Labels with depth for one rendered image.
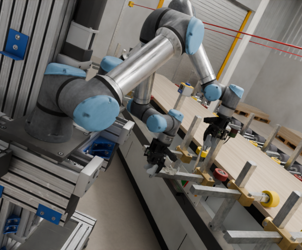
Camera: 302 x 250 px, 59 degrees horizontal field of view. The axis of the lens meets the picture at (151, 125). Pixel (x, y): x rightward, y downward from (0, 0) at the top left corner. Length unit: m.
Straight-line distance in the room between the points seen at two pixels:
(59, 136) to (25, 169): 0.17
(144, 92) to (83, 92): 0.43
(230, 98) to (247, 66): 10.12
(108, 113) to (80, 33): 0.42
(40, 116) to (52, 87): 0.10
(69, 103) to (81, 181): 0.26
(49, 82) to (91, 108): 0.18
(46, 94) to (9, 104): 0.33
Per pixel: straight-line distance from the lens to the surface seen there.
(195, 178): 1.49
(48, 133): 0.88
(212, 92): 1.20
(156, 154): 1.26
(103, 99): 0.73
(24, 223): 1.46
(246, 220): 1.61
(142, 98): 1.15
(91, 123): 0.75
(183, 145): 1.72
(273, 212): 1.52
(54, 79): 0.84
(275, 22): 11.77
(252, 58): 11.48
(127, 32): 9.08
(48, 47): 1.05
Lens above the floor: 1.47
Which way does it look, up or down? 18 degrees down
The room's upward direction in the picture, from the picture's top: 23 degrees clockwise
